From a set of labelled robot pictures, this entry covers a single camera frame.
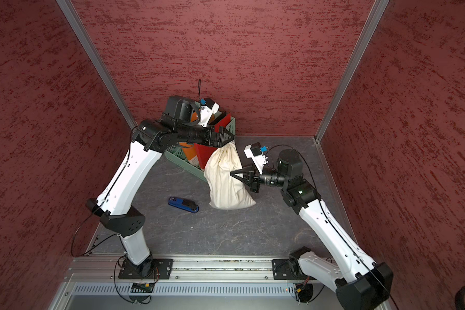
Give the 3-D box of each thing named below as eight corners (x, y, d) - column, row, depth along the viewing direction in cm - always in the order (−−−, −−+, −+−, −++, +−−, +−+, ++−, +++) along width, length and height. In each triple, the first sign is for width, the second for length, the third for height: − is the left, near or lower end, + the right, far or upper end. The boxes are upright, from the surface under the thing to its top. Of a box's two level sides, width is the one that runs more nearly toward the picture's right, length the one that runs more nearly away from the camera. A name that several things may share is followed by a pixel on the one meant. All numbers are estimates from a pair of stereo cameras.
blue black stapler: (169, 205, 94) (167, 201, 90) (173, 198, 96) (171, 194, 92) (196, 213, 91) (195, 210, 88) (200, 207, 93) (198, 203, 90)
